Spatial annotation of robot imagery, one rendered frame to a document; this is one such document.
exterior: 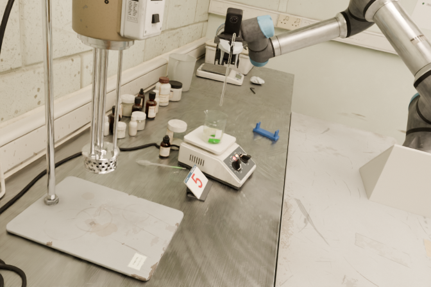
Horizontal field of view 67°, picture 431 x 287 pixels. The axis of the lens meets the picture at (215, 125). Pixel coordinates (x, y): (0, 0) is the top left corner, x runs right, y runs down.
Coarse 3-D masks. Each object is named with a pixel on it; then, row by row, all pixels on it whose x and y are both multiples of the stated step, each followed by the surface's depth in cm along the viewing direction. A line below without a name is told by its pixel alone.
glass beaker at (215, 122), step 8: (208, 112) 91; (216, 112) 92; (208, 120) 88; (216, 120) 87; (224, 120) 88; (208, 128) 88; (216, 128) 88; (224, 128) 90; (208, 136) 89; (216, 136) 89; (208, 144) 90; (216, 144) 90
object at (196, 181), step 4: (196, 168) 88; (196, 172) 87; (200, 172) 88; (192, 176) 84; (196, 176) 86; (200, 176) 87; (204, 176) 89; (192, 180) 83; (196, 180) 85; (200, 180) 86; (204, 180) 88; (192, 184) 82; (196, 184) 84; (200, 184) 85; (192, 188) 81; (196, 188) 83; (200, 188) 84; (196, 192) 82
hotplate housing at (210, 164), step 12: (180, 144) 92; (192, 144) 92; (180, 156) 93; (192, 156) 91; (204, 156) 89; (216, 156) 88; (204, 168) 90; (216, 168) 89; (228, 168) 87; (252, 168) 95; (228, 180) 88
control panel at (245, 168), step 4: (240, 148) 97; (232, 152) 93; (236, 152) 94; (240, 152) 96; (244, 152) 97; (228, 156) 91; (232, 156) 92; (236, 156) 93; (224, 160) 88; (228, 160) 90; (232, 160) 91; (236, 160) 92; (248, 160) 96; (228, 164) 88; (244, 164) 93; (248, 164) 94; (252, 164) 96; (232, 168) 88; (244, 168) 92; (248, 168) 93; (236, 172) 88; (240, 172) 89; (244, 172) 91; (240, 176) 88; (244, 176) 90; (240, 180) 87
